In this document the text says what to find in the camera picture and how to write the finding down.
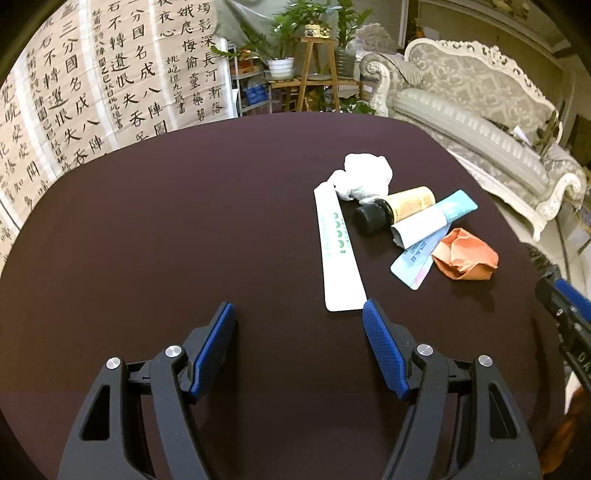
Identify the pale orange paper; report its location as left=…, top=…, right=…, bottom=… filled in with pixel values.
left=431, top=227, right=500, bottom=281

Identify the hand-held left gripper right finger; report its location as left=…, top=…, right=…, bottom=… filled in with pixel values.
left=362, top=299, right=543, bottom=480

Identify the brown bottle with black cap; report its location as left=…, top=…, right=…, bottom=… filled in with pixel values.
left=355, top=186, right=435, bottom=237

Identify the light blue sachet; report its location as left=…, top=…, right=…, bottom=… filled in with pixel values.
left=390, top=224, right=455, bottom=291

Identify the metal shelf rack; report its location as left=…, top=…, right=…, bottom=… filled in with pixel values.
left=226, top=41, right=273, bottom=118

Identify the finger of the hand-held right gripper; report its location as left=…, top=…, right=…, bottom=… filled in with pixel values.
left=536, top=279, right=573, bottom=324
left=555, top=279, right=591, bottom=321

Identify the small green plant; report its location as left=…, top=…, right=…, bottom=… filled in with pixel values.
left=339, top=97, right=377, bottom=115

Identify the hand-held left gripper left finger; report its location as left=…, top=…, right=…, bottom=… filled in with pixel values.
left=58, top=302, right=237, bottom=480

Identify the long white packet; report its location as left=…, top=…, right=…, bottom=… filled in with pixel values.
left=314, top=181, right=368, bottom=312

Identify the stack of papers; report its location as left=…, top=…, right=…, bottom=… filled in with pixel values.
left=496, top=121, right=536, bottom=144

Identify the wooden plant stand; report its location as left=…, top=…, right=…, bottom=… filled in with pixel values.
left=270, top=36, right=365, bottom=112

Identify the grey curtain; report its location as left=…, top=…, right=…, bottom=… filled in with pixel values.
left=215, top=0, right=296, bottom=47

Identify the white carved sofa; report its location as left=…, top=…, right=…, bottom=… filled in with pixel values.
left=360, top=37, right=587, bottom=241

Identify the white tissue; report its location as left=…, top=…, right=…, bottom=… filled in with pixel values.
left=329, top=152, right=393, bottom=204

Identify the tall green plant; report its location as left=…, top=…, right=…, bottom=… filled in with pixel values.
left=335, top=0, right=372, bottom=77

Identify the calligraphy wall hanging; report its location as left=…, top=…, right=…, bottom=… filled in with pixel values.
left=0, top=0, right=232, bottom=264

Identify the leafy plant in white pot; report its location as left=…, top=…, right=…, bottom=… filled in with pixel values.
left=210, top=0, right=333, bottom=79

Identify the striped throw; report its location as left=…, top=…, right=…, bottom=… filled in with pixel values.
left=379, top=53, right=423, bottom=81

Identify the white carved armchair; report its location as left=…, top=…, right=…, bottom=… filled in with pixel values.
left=344, top=23, right=402, bottom=56

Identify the camouflage toy gun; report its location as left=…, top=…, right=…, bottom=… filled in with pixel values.
left=536, top=99, right=568, bottom=151

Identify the teal and white tube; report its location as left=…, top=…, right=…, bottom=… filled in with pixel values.
left=392, top=189, right=478, bottom=250

